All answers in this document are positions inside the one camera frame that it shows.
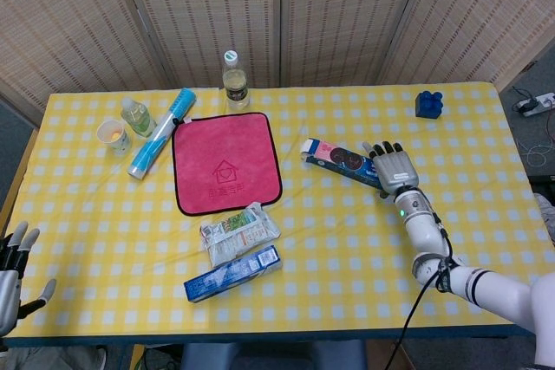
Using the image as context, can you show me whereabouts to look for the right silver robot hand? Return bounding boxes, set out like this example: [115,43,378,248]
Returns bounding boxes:
[362,140,421,200]

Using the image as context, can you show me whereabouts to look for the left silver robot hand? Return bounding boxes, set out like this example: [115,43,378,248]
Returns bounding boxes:
[0,221,57,337]

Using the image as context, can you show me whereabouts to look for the Oreo cookie box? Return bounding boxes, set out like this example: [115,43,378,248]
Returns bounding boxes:
[301,138,387,192]

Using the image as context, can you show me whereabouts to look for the white green snack packet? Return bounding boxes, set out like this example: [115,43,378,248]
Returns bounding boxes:
[199,201,282,269]

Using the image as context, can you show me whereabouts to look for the blue toothpaste box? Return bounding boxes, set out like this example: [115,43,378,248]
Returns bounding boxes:
[183,243,284,304]

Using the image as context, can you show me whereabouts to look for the blue and white plastic tube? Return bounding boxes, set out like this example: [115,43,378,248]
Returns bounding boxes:
[127,87,197,180]

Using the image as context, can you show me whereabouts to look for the blue toy building block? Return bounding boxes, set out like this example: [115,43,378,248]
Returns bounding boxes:
[415,89,445,119]

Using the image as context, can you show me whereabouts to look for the yellow checkered tablecloth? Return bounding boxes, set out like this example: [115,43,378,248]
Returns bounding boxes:
[6,80,555,339]

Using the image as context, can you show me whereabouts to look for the white power strip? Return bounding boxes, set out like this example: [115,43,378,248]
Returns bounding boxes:
[515,92,555,118]

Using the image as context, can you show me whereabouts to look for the pink towel with black trim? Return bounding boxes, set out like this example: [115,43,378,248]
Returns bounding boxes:
[171,111,284,217]

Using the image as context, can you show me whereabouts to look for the tall clear dark-label water bottle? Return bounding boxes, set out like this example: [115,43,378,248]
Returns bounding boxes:
[222,49,251,112]

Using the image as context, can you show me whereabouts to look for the white paper cup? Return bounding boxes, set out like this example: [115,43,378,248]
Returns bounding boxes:
[95,120,133,157]

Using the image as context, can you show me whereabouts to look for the small bottle with pale-green label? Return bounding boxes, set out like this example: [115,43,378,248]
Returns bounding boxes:
[120,96,158,139]

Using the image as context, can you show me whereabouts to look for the blue chair seat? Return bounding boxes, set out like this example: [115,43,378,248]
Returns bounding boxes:
[180,339,368,370]

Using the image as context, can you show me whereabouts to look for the woven folding screen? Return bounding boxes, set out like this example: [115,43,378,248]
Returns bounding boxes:
[0,0,555,124]

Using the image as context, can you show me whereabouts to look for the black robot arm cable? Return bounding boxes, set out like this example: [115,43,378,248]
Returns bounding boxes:
[383,212,461,370]

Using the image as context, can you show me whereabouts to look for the thin white floor cable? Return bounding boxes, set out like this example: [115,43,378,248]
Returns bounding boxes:
[518,135,555,167]

